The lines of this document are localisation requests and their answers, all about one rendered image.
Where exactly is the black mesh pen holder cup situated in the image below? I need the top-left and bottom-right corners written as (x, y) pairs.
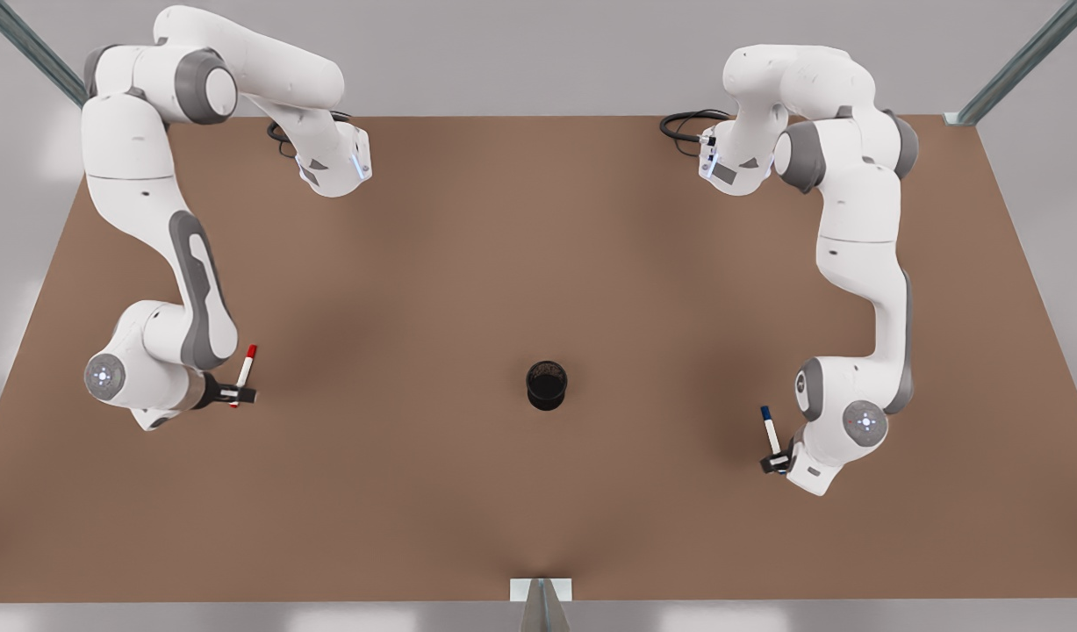
top-left (526, 360), bottom-right (569, 412)

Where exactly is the silver frame post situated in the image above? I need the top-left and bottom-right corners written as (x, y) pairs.
top-left (510, 577), bottom-right (573, 632)
top-left (0, 0), bottom-right (90, 108)
top-left (944, 0), bottom-right (1077, 126)

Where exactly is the red-capped white marker pen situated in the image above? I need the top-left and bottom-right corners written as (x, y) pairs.
top-left (230, 343), bottom-right (259, 409)

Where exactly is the black cable loop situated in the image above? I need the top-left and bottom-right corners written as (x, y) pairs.
top-left (267, 111), bottom-right (353, 160)
top-left (659, 109), bottom-right (734, 159)

